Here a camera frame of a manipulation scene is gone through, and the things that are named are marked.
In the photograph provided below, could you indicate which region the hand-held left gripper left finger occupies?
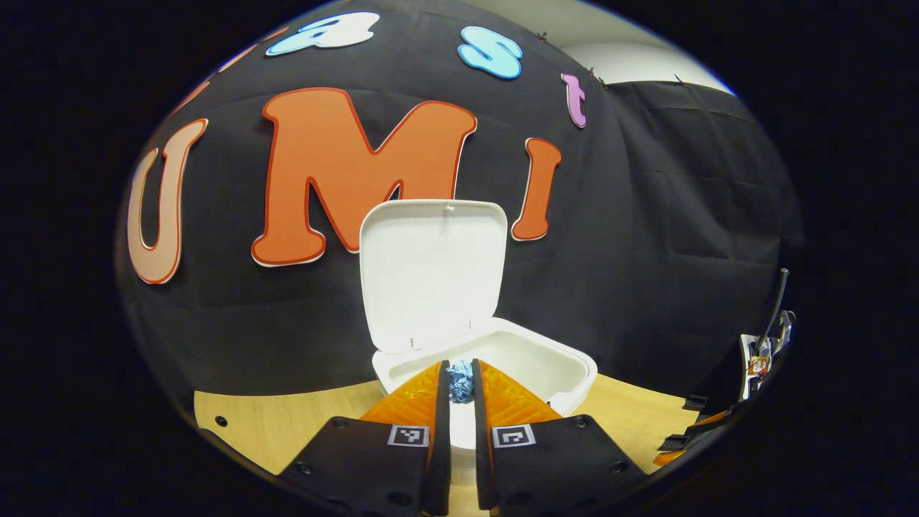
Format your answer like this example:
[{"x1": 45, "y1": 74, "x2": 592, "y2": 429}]
[{"x1": 276, "y1": 359, "x2": 452, "y2": 517}]

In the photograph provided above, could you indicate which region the wooden desktop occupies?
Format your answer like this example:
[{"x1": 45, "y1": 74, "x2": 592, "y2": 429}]
[{"x1": 194, "y1": 373, "x2": 701, "y2": 517}]

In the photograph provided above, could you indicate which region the black backdrop cloth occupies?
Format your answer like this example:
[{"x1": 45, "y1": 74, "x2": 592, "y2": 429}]
[{"x1": 115, "y1": 0, "x2": 803, "y2": 403}]

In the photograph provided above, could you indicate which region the white desktop garbage bin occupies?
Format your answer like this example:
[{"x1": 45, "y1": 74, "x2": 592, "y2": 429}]
[{"x1": 359, "y1": 199, "x2": 599, "y2": 489}]

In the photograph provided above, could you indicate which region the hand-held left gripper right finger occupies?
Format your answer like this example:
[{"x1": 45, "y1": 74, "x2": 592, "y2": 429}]
[{"x1": 472, "y1": 359, "x2": 647, "y2": 514}]

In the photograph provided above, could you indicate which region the blue paper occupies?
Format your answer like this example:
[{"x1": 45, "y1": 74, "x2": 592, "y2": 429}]
[{"x1": 447, "y1": 359, "x2": 475, "y2": 404}]

